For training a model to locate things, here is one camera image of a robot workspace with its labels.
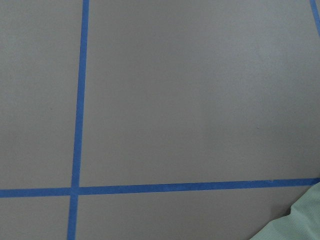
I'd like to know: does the olive green long-sleeve shirt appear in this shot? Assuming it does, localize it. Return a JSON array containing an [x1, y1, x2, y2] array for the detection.
[[252, 183, 320, 240]]

